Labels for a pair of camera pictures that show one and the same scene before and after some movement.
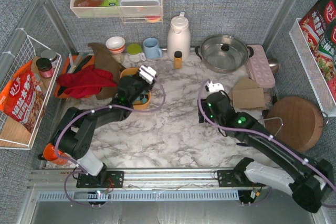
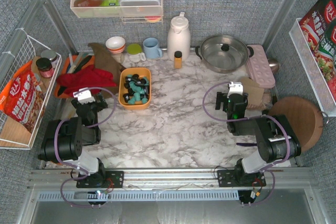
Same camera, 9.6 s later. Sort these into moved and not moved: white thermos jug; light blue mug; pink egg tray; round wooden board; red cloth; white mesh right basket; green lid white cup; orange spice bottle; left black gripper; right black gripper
Moved: right black gripper; left black gripper
Not moved: green lid white cup; pink egg tray; white mesh right basket; red cloth; light blue mug; round wooden board; white thermos jug; orange spice bottle
